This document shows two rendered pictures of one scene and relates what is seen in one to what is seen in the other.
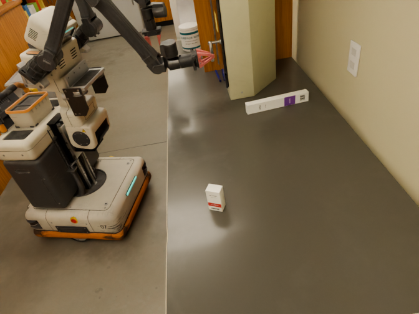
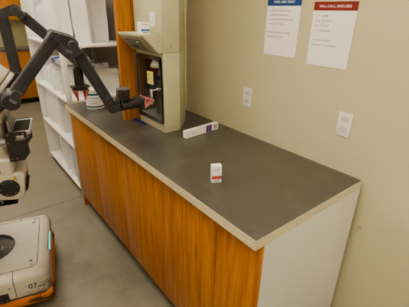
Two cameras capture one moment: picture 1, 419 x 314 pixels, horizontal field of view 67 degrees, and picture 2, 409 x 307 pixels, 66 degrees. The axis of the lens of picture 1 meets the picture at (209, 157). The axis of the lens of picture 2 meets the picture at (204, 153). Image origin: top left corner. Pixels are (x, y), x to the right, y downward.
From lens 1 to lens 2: 86 cm
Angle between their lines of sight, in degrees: 36
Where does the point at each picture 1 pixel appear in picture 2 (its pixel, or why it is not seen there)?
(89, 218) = (14, 280)
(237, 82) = (170, 119)
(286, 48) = not seen: hidden behind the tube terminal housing
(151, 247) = (86, 295)
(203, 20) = (126, 79)
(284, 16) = not seen: hidden behind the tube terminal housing
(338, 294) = (309, 195)
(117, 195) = (40, 250)
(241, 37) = (174, 86)
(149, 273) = not seen: outside the picture
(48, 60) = (15, 99)
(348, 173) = (271, 155)
